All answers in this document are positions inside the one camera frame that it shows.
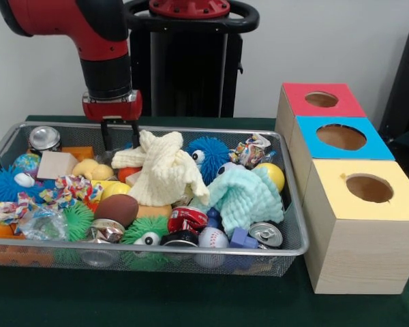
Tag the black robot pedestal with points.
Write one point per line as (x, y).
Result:
(191, 68)

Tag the small baseball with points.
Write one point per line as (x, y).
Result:
(213, 237)

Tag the black upright panel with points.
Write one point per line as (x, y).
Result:
(405, 85)

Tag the brown toy football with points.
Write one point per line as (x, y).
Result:
(117, 207)

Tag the dark green tablecloth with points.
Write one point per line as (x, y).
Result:
(156, 299)

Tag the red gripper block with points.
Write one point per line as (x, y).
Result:
(112, 109)

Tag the shallow clear mesh bin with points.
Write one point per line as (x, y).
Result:
(293, 218)

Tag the silver drink can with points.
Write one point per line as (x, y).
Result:
(45, 137)

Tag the orange foam disc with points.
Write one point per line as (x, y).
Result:
(153, 211)

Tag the mint green cloth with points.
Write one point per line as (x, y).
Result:
(249, 201)

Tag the green spiky ball with eye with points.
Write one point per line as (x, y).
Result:
(146, 225)

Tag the yellow ball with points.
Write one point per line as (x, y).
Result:
(272, 175)

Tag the cream yellow cloth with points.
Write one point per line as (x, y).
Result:
(160, 163)

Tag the wooden three-hole box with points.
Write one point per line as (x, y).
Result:
(361, 252)

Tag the blue spiky ball with eyes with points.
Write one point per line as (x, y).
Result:
(3, 185)
(211, 151)

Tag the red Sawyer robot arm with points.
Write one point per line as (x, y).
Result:
(54, 17)

